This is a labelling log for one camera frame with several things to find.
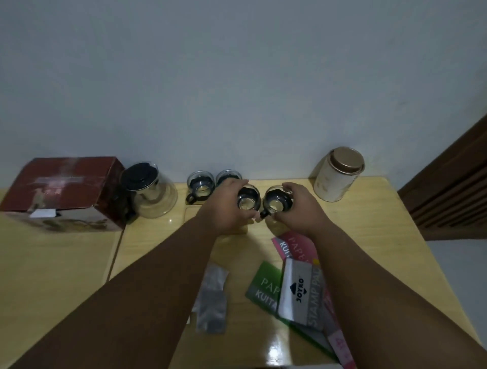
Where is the person's right hand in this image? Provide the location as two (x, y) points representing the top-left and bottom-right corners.
(267, 182), (331, 239)

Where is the person's left hand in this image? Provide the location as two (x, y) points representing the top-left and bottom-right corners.
(195, 177), (264, 235)

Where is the glass cup with black handle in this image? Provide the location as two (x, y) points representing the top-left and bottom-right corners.
(215, 169), (243, 189)
(236, 184), (263, 214)
(260, 185), (296, 220)
(185, 170), (216, 206)

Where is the person's left forearm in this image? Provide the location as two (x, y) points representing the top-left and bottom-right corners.
(7, 222), (229, 369)

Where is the person's right forearm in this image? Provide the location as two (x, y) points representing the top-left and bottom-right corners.
(302, 224), (487, 369)

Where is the pink receipt book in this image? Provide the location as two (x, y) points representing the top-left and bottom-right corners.
(270, 231), (357, 369)

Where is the green receipt book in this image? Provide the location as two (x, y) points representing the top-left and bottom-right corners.
(244, 261), (340, 362)

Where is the white tin with gold lid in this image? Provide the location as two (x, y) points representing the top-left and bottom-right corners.
(314, 147), (366, 203)

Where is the grey stamp pad box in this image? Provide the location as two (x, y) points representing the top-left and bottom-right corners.
(276, 258), (332, 332)

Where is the silver foil packet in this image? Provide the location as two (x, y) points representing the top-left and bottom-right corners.
(190, 262), (231, 336)

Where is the glass teapot with black lid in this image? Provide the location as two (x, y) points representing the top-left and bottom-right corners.
(120, 162), (179, 224)

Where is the dark brown wooden door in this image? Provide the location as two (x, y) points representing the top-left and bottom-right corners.
(397, 113), (487, 242)

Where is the dark red cardboard box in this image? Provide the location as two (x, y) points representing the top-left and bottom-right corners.
(0, 157), (127, 233)

